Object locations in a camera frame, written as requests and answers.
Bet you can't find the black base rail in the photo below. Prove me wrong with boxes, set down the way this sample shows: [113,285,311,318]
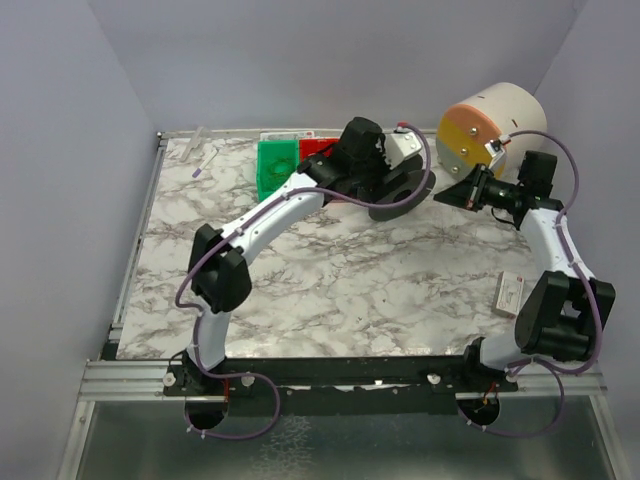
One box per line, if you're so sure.
[163,354,518,417]

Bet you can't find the small white box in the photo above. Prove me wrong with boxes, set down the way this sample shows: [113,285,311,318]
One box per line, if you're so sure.
[492,271,524,319]

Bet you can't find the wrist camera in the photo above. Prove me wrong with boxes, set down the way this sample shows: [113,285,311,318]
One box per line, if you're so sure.
[484,135,511,178]
[384,131,422,168]

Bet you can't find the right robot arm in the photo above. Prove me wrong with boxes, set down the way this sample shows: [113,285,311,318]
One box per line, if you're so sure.
[434,151,616,374]

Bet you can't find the large cylinder drum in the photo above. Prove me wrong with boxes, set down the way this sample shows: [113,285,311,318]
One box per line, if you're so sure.
[436,82,547,181]

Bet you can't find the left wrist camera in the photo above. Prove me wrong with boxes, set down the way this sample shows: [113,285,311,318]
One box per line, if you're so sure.
[384,131,422,168]

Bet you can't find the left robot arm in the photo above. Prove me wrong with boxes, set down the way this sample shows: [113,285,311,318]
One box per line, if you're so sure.
[175,117,389,371]

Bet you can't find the red plastic bin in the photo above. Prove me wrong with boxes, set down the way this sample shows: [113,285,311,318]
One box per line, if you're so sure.
[298,138,338,161]

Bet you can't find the green plastic bin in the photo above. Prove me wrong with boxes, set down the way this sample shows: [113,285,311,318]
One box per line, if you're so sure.
[256,140,300,202]

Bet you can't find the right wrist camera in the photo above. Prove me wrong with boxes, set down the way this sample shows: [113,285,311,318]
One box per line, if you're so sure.
[484,135,511,178]

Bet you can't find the purple capped marker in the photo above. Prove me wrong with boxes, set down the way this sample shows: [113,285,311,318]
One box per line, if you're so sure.
[192,149,219,178]

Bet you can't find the black spool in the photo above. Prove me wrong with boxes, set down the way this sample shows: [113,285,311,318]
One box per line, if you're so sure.
[368,170,436,222]

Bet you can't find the white label card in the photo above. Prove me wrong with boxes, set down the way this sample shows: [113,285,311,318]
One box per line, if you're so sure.
[259,130,316,142]

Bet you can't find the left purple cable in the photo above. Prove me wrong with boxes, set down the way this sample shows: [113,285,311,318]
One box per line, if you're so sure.
[174,122,432,441]

